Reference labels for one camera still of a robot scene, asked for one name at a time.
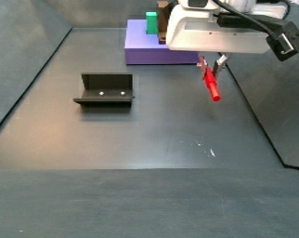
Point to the black angled holder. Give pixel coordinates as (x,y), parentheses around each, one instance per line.
(110,83)

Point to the brown T-shaped block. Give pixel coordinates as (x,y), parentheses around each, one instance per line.
(164,8)

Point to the red peg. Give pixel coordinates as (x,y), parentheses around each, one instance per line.
(210,83)

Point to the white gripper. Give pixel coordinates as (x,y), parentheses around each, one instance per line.
(193,30)

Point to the purple base board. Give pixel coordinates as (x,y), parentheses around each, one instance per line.
(144,51)

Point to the green block left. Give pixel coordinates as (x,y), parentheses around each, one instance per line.
(152,23)

